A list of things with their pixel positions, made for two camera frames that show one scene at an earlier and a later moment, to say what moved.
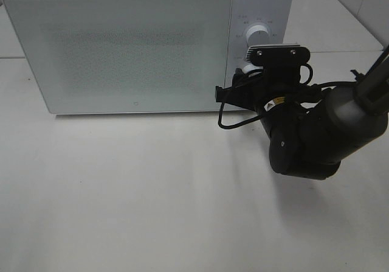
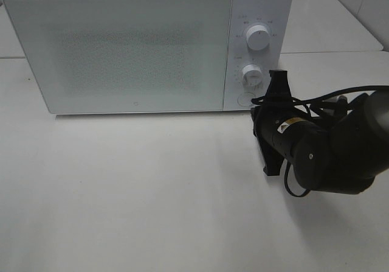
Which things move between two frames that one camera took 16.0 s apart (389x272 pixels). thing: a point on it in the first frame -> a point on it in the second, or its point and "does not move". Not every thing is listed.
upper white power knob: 258,34 does not move
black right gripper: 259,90 -> 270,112
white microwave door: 126,52 does not move
